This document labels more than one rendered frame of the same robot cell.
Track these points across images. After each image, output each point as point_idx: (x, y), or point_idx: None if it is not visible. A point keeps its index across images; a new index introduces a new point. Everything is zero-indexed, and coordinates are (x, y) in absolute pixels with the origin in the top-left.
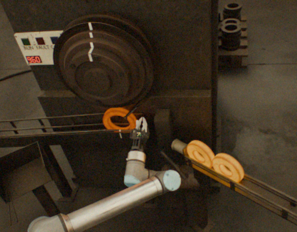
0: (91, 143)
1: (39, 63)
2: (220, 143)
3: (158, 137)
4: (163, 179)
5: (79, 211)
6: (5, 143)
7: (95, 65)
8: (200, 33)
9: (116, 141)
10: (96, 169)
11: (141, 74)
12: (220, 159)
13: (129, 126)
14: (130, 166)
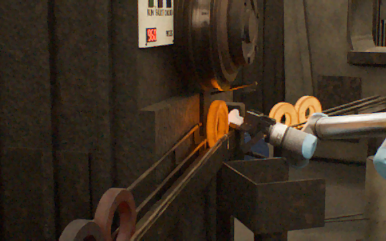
0: (214, 174)
1: (153, 43)
2: None
3: (241, 133)
4: (324, 116)
5: (383, 112)
6: (153, 240)
7: (248, 5)
8: None
9: (225, 159)
10: None
11: None
12: (305, 100)
13: (220, 132)
14: (296, 130)
